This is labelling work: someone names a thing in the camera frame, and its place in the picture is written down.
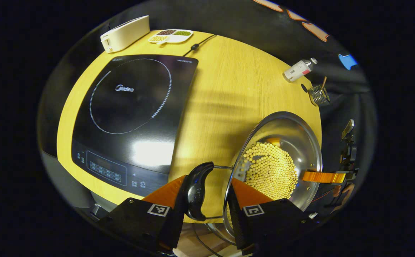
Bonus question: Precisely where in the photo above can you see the white bottle with pink label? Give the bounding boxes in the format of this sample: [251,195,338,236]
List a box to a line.
[283,58,318,83]

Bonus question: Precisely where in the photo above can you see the clear glass cup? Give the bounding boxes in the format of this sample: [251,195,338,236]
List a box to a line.
[308,85,330,107]

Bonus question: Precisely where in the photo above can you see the steel pot with black handles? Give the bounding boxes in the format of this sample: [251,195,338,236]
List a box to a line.
[186,111,323,245]

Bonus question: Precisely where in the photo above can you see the white divided bean dish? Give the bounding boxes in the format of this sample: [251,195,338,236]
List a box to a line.
[148,29,193,45]

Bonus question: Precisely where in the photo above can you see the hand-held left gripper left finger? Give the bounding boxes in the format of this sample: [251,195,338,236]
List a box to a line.
[97,174,187,252]

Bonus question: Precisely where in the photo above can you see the black power cable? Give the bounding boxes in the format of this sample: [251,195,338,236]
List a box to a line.
[182,34,217,57]

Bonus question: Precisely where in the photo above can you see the pile of soybeans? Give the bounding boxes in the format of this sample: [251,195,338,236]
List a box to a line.
[241,142,299,200]

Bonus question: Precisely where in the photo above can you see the black induction cooktop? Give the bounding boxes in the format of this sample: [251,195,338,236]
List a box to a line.
[71,54,199,197]

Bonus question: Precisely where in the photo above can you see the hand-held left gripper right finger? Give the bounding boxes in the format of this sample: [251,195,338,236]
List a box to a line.
[228,178,317,255]

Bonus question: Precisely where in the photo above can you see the white toaster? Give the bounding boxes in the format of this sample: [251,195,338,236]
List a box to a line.
[100,15,151,53]

